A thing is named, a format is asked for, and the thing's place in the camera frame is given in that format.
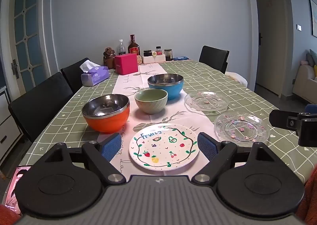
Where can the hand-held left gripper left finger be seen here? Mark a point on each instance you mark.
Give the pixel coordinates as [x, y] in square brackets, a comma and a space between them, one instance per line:
[111, 146]

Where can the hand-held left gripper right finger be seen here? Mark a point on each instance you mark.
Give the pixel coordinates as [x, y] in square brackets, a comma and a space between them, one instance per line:
[206, 147]

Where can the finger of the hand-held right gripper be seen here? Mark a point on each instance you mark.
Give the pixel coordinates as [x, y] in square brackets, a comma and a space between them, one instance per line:
[311, 109]
[282, 119]

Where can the orange steel-lined bowl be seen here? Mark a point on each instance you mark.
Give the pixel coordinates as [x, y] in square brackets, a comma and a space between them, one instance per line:
[106, 124]

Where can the clear glass flower plate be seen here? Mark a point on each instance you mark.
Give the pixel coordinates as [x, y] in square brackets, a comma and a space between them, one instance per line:
[241, 128]
[206, 102]

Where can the white fruit-print plate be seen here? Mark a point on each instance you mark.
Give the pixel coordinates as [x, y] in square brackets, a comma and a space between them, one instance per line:
[163, 149]

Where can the green ceramic bowl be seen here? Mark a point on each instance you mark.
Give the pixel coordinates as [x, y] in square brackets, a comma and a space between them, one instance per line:
[151, 106]

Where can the blue steel-lined bowl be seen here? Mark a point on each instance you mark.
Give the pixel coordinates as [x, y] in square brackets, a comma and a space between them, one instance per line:
[173, 91]

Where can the beige sofa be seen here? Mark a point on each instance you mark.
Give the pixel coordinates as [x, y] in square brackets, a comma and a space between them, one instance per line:
[303, 83]

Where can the white chair cushion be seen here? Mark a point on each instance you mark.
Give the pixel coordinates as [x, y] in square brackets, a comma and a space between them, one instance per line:
[237, 78]

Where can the green checked tablecloth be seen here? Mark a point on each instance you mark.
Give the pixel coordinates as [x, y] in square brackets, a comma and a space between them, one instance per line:
[213, 76]

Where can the purple tissue box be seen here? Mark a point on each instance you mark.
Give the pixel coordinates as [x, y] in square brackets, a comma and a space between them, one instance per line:
[95, 76]

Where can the black dining chair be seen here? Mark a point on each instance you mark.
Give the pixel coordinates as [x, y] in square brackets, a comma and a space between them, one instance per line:
[39, 106]
[214, 57]
[74, 73]

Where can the pink cardboard box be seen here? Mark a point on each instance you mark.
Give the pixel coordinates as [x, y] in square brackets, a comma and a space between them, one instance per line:
[126, 64]

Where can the plain interior door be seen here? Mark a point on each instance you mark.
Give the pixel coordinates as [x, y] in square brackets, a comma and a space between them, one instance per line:
[270, 36]

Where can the pink deer-print table runner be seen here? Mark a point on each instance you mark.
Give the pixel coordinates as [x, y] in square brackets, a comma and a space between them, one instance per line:
[148, 70]

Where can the brown figurine pot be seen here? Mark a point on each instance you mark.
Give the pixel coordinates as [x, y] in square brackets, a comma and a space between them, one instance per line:
[109, 59]

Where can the small white dotted clock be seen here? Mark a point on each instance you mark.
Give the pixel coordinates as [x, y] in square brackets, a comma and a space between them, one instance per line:
[139, 59]

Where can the flat blue packet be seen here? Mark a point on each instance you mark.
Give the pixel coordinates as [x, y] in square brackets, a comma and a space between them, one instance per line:
[181, 58]

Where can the white rectangular box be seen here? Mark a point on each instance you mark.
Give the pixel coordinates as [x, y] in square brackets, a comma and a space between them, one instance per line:
[153, 59]

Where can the clear water bottle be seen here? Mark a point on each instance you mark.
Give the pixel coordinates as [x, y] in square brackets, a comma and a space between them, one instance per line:
[121, 47]

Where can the tall dark glass jar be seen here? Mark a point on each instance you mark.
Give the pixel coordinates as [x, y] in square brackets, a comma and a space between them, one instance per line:
[168, 55]

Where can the short dark jar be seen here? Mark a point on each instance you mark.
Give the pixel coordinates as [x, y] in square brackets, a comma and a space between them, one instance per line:
[147, 53]

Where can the smartphone with lit screen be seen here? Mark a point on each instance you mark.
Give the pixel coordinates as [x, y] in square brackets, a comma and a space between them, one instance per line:
[17, 180]

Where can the brown liquor bottle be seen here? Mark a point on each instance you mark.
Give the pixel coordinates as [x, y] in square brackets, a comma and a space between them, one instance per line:
[133, 47]

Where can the black-capped small bottle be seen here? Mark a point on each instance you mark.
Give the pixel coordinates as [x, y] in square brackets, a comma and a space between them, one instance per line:
[158, 51]

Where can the white cabinet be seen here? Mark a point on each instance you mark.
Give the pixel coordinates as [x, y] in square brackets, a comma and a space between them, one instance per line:
[6, 118]

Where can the glass-paned door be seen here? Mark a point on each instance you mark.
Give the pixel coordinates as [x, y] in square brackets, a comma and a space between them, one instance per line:
[24, 36]

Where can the wall light switch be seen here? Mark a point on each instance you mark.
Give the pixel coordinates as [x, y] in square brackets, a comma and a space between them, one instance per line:
[299, 27]

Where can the framed wall picture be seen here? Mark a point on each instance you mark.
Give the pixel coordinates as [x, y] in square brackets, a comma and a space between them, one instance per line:
[314, 16]

